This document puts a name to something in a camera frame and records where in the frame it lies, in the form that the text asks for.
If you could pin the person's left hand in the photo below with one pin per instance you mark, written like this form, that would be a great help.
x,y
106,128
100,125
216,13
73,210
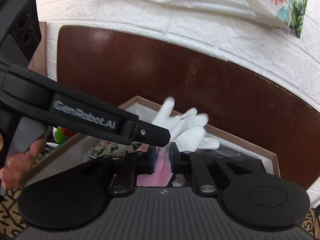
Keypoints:
x,y
17,167

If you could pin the brown paper bag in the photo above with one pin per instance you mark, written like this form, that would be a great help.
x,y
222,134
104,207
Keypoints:
x,y
42,55

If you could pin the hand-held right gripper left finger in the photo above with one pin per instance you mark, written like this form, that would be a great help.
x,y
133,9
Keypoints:
x,y
152,162

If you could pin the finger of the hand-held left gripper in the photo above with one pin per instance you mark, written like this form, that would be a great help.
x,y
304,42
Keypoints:
x,y
155,133

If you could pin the tan letter printed blanket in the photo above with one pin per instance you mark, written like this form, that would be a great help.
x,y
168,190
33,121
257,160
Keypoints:
x,y
10,220

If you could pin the brown wooden headboard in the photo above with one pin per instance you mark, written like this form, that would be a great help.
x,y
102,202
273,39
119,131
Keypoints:
x,y
200,80

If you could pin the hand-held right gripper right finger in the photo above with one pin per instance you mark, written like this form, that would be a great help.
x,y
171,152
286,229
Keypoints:
x,y
172,160

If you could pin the pink and white glove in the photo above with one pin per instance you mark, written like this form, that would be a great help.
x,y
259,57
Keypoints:
x,y
187,130

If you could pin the green and white bottle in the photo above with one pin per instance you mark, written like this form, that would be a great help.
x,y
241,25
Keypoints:
x,y
58,136

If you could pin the brown cardboard box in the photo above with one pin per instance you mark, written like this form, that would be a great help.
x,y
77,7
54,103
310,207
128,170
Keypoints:
x,y
70,152

